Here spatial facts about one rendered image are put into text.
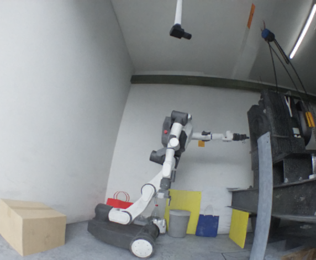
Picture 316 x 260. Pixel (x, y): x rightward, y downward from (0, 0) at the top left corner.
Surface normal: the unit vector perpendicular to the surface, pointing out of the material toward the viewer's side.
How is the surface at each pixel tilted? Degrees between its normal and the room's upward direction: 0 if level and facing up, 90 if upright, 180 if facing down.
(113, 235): 90
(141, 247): 90
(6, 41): 90
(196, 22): 180
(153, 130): 90
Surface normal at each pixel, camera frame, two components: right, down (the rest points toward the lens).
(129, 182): -0.14, -0.40
